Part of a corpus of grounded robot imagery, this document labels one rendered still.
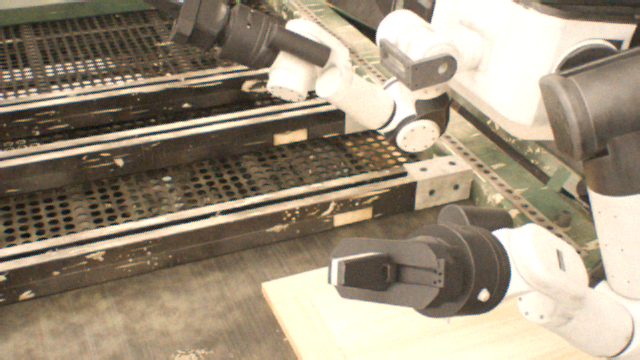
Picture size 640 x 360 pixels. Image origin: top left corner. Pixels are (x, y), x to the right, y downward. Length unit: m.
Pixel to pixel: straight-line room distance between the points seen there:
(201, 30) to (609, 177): 0.63
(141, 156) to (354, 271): 1.08
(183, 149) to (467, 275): 1.05
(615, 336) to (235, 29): 0.69
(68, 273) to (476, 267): 0.82
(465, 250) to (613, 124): 0.25
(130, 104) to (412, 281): 1.29
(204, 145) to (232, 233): 0.33
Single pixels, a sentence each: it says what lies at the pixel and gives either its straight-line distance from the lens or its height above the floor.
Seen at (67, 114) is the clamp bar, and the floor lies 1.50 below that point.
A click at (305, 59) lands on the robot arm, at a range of 1.25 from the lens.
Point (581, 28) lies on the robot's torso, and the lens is 0.99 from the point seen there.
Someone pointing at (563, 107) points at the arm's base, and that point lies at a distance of 0.89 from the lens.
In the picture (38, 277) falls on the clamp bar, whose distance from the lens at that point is 1.39.
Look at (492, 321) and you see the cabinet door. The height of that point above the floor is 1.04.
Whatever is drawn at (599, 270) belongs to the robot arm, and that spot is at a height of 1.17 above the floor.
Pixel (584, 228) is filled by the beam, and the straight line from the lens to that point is 1.52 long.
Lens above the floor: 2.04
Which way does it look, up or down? 35 degrees down
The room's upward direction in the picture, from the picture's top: 69 degrees counter-clockwise
